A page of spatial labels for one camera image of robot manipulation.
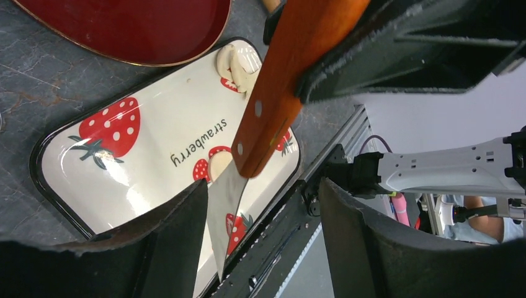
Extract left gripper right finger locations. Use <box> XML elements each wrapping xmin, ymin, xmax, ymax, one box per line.
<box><xmin>319</xmin><ymin>178</ymin><xmax>525</xmax><ymax>297</ymax></box>

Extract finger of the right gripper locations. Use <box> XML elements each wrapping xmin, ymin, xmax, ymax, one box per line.
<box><xmin>295</xmin><ymin>1</ymin><xmax>525</xmax><ymax>104</ymax></box>

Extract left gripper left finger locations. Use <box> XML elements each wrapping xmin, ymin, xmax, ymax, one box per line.
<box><xmin>53</xmin><ymin>179</ymin><xmax>210</xmax><ymax>298</ymax></box>

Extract orange handled scraper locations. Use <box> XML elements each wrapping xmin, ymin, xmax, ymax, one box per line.
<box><xmin>207</xmin><ymin>0</ymin><xmax>368</xmax><ymax>277</ymax></box>

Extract strawberry pattern tray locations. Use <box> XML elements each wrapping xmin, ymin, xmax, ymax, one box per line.
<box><xmin>29</xmin><ymin>37</ymin><xmax>301</xmax><ymax>298</ymax></box>

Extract white dough piece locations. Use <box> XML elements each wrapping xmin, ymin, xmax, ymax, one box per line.
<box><xmin>208</xmin><ymin>151</ymin><xmax>233</xmax><ymax>183</ymax></box>

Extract wooden dough roller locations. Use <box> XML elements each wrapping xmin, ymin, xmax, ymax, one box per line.
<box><xmin>261</xmin><ymin>0</ymin><xmax>282</xmax><ymax>13</ymax></box>

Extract torn off dough scrap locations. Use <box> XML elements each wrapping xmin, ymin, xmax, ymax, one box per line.
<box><xmin>216</xmin><ymin>43</ymin><xmax>262</xmax><ymax>100</ymax></box>

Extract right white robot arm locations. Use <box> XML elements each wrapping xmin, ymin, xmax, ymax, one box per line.
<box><xmin>295</xmin><ymin>1</ymin><xmax>525</xmax><ymax>197</ymax></box>

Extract red round plate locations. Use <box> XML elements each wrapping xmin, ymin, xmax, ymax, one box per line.
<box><xmin>15</xmin><ymin>0</ymin><xmax>231</xmax><ymax>67</ymax></box>

